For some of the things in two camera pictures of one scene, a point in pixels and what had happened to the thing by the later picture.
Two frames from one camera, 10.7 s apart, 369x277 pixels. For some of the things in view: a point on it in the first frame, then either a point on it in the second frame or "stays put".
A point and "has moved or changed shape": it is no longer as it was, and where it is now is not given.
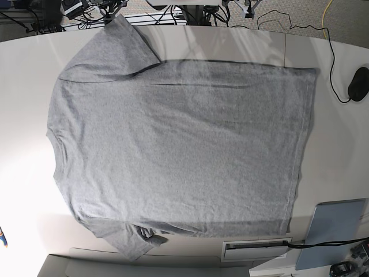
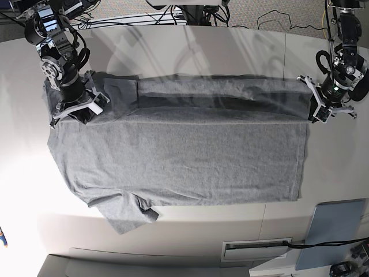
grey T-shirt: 144,148 has moved or changed shape
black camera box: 72,8 stays put
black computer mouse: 358,87 stays put
